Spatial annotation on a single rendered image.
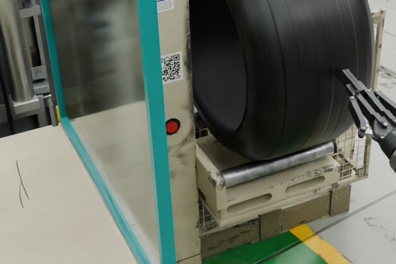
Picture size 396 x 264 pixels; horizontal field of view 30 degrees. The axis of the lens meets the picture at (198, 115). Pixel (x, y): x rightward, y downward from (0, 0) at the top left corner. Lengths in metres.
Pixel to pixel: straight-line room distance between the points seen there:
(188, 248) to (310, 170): 0.40
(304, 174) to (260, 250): 1.08
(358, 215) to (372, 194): 0.16
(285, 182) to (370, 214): 1.31
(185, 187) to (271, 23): 0.54
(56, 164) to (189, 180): 0.62
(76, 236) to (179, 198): 0.77
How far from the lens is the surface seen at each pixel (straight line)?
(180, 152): 1.84
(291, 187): 1.99
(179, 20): 1.67
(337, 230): 3.11
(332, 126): 1.77
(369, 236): 3.10
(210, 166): 1.84
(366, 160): 2.84
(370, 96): 1.61
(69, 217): 1.23
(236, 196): 1.88
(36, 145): 1.41
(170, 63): 1.70
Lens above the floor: 2.04
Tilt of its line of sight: 33 degrees down
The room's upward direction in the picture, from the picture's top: 3 degrees counter-clockwise
